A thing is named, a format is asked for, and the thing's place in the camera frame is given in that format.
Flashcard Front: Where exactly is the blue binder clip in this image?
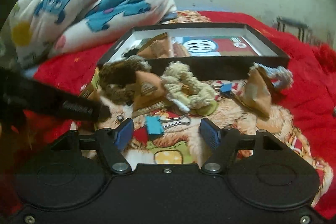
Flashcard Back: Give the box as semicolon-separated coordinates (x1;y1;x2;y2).
213;81;232;94
145;115;191;139

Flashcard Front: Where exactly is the brown knit scrunchie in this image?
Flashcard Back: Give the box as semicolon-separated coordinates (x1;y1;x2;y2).
98;55;151;105

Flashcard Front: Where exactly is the cream knit scrunchie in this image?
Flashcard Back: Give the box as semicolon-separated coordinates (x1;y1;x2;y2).
161;61;216;110

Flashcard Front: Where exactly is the blue white knit scrunchie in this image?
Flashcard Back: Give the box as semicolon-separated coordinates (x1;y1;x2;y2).
252;63;293;91

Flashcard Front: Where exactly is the black white-trim scrunchie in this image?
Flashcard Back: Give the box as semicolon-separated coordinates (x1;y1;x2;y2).
122;48;139;59

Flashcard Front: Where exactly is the brown triangular snack packet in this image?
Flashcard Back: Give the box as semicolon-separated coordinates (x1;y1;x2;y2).
136;32;174;59

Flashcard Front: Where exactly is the red bear print blanket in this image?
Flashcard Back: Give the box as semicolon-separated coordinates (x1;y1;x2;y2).
10;11;335;223

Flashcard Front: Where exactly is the monster cartoon comforter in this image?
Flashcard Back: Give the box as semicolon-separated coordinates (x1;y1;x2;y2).
9;0;177;68

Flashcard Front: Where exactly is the chinese history textbook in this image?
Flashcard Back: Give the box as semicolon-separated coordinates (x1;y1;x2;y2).
170;36;258;57

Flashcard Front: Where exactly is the blue round stool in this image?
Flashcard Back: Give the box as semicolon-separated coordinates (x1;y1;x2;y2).
273;16;310;42

